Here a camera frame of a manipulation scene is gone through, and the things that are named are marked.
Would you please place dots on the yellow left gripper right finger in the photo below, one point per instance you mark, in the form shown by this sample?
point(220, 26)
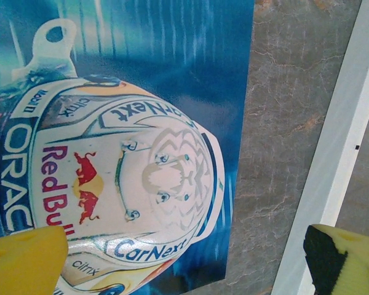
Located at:
point(350, 267)

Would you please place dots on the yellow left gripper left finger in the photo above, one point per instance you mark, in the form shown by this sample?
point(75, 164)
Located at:
point(21, 264)

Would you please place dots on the white picture frame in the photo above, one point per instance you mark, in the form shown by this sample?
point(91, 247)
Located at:
point(341, 123)

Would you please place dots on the blue racing helmet photo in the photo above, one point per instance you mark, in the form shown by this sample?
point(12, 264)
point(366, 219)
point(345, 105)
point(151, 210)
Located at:
point(172, 92)

